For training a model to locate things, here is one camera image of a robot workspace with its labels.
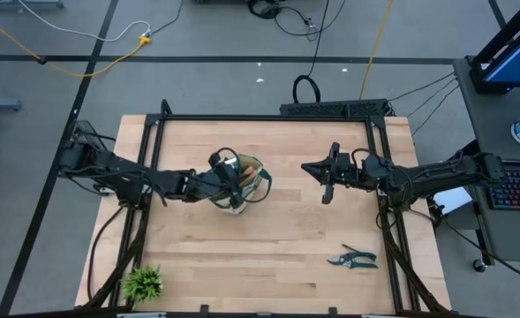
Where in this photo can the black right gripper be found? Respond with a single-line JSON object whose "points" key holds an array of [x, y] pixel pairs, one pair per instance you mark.
{"points": [[330, 190]]}

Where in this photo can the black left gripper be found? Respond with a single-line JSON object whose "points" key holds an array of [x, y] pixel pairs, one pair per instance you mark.
{"points": [[233, 187]]}

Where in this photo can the cream canvas bag green trim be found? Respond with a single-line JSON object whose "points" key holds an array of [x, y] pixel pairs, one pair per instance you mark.
{"points": [[231, 208]]}

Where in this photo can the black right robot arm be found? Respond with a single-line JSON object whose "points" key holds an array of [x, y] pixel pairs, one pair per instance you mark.
{"points": [[436, 174]]}

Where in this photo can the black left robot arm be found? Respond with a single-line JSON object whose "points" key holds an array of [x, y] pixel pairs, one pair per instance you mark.
{"points": [[127, 176]]}

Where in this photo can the white paper sheet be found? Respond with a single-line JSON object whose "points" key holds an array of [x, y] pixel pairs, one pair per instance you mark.
{"points": [[449, 199]]}

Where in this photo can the small artificial green plant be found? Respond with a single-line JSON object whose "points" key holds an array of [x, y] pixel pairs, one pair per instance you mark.
{"points": [[142, 285]]}

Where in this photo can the grey computer desk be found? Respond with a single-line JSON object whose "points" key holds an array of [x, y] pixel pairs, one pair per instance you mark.
{"points": [[484, 123]]}

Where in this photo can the black caster wheel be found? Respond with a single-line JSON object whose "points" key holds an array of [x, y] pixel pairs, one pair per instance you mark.
{"points": [[480, 265]]}

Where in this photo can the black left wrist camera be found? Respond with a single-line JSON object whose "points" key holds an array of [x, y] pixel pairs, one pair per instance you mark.
{"points": [[224, 165]]}

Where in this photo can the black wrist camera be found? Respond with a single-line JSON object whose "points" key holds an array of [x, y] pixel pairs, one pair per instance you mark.
{"points": [[224, 165], [350, 170]]}

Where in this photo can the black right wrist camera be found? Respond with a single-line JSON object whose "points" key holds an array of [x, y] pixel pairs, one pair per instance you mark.
{"points": [[350, 170]]}

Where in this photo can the black aluminium table frame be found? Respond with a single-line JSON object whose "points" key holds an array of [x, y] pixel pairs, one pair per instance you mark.
{"points": [[264, 118]]}

